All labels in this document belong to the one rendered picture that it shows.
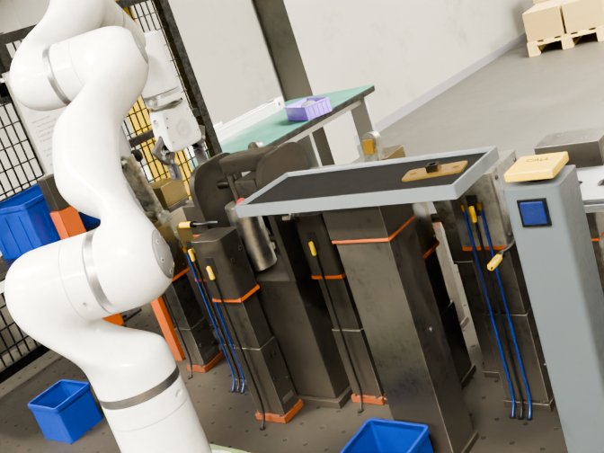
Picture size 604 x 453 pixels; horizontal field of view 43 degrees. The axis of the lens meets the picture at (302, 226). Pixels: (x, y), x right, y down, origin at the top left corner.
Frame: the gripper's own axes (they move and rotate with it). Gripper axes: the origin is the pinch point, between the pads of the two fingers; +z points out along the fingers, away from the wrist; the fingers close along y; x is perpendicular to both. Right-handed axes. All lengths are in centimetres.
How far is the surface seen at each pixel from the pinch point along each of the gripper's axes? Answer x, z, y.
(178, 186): 23.2, 8.7, 14.7
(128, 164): -1.5, -7.6, -17.2
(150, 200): -2.0, 1.5, -15.6
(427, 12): 231, 40, 557
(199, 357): -2.3, 38.5, -19.6
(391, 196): -79, -4, -40
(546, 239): -97, 4, -37
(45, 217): 33.9, 1.5, -18.8
